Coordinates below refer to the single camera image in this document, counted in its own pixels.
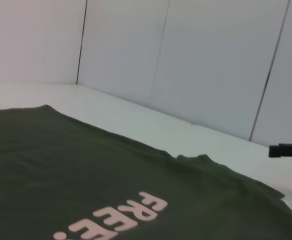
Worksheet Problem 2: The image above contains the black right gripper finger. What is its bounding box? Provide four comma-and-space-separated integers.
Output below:
268, 141, 292, 159

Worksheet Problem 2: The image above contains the dark green printed t-shirt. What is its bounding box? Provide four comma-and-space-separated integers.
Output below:
0, 104, 292, 240

